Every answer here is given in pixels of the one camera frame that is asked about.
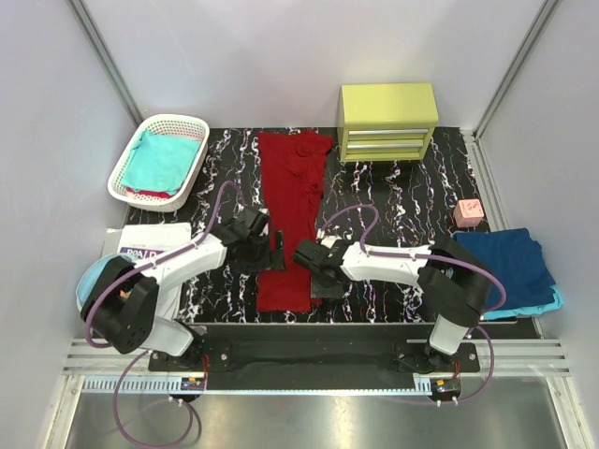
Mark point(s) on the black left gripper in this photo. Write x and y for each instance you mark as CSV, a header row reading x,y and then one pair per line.
x,y
264,254

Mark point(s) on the blue t shirt pile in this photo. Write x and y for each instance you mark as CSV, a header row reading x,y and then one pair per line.
x,y
516,260

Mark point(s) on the pink folded shirt in basket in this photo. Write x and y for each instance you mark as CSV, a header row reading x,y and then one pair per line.
x,y
153,194

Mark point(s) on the white plastic laundry basket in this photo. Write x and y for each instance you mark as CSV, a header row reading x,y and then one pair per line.
x,y
162,124

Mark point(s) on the yellow green drawer cabinet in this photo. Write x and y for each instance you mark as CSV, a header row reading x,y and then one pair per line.
x,y
386,122

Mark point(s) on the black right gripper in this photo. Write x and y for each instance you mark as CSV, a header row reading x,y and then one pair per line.
x,y
317,291

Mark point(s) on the aluminium frame post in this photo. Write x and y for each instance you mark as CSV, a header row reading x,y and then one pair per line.
x,y
91,31
532,36

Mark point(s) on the aluminium frame post right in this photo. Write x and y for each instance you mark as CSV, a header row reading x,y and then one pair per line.
x,y
532,36

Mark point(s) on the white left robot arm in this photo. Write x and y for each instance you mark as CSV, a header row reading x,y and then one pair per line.
x,y
118,295

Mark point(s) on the teal folded t shirt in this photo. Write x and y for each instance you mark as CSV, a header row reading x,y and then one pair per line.
x,y
160,163

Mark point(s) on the pink cube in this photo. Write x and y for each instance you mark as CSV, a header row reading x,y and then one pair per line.
x,y
468,213

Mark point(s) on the aluminium frame post left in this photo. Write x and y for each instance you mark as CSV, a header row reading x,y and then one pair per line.
x,y
91,31

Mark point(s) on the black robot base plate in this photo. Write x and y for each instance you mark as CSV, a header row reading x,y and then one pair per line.
x,y
314,358

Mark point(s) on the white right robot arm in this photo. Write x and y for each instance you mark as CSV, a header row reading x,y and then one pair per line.
x,y
451,279

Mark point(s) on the red t shirt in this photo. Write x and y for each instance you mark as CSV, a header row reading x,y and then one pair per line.
x,y
292,180

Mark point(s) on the light blue shirt under pile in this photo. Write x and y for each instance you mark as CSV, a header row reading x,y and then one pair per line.
x,y
528,311

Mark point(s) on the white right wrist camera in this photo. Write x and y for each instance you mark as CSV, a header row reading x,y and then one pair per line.
x,y
328,241

